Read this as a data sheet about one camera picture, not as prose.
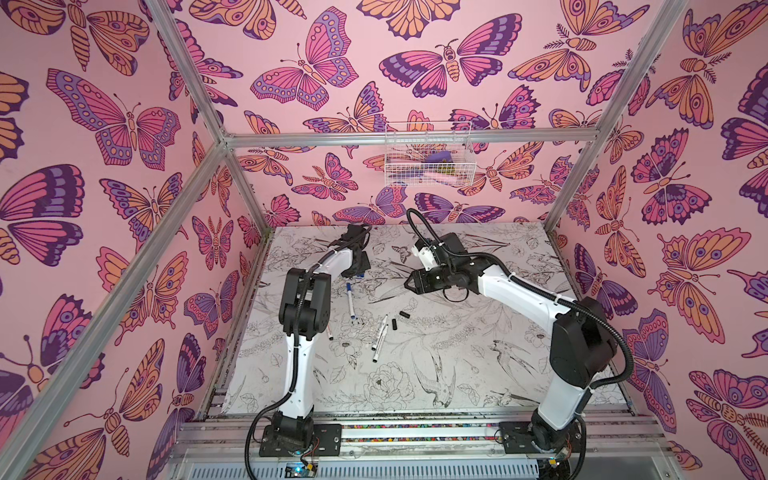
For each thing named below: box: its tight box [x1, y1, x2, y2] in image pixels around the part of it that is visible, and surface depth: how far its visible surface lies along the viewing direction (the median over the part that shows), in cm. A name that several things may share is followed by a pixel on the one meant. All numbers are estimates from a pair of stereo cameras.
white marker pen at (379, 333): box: [372, 313, 388, 351], surface depth 94 cm
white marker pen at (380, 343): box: [372, 323, 389, 363], surface depth 91 cm
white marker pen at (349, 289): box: [346, 282, 356, 319], surface depth 102 cm
